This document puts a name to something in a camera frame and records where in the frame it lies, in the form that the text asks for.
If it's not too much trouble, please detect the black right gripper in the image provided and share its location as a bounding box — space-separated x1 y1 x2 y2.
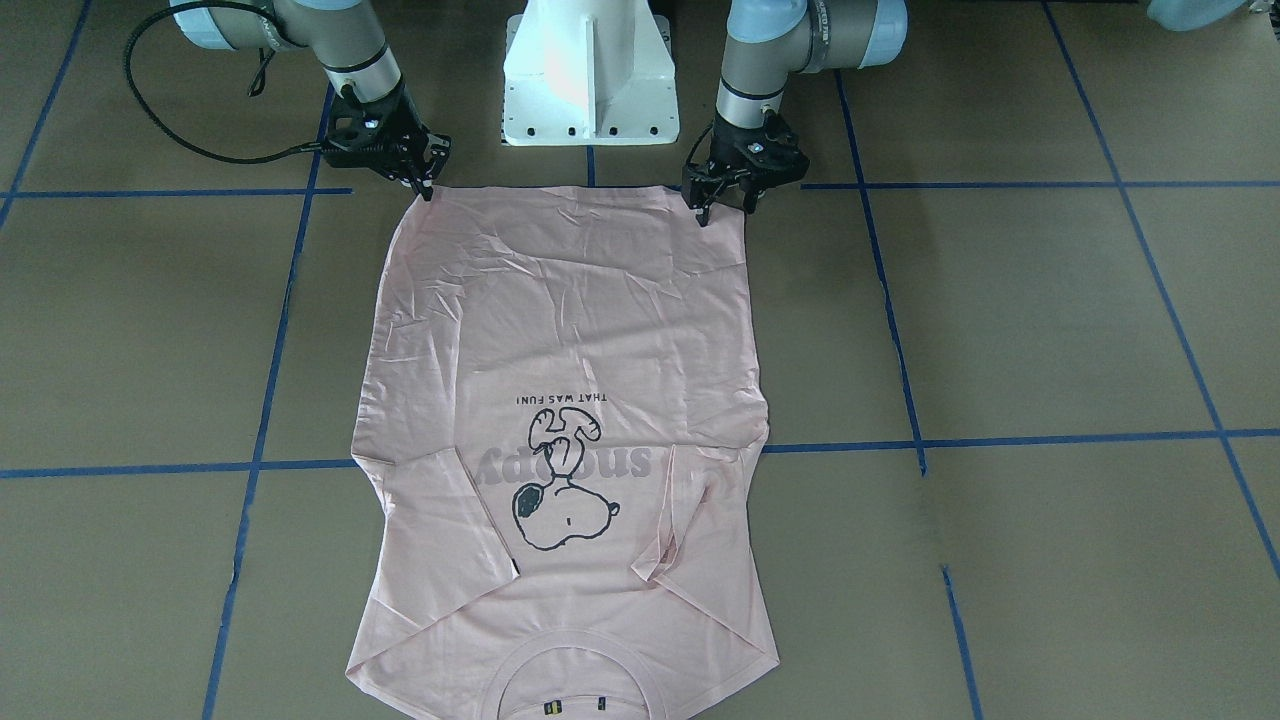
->
323 81 452 202

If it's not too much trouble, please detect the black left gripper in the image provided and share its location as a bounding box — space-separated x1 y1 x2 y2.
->
682 110 810 228

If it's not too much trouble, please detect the pink Snoopy t-shirt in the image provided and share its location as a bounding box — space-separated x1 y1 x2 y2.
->
346 187 780 719

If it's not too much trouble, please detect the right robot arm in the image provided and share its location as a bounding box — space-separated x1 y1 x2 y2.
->
161 1 452 201

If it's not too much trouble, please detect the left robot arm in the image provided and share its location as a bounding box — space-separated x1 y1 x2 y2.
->
667 1 1277 427

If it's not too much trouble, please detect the brown paper table cover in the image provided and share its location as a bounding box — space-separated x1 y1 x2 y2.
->
3 1 1279 719

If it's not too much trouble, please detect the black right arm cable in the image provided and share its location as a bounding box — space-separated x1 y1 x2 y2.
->
123 0 332 167

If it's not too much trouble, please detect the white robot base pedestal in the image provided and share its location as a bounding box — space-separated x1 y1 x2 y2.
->
500 1 680 147

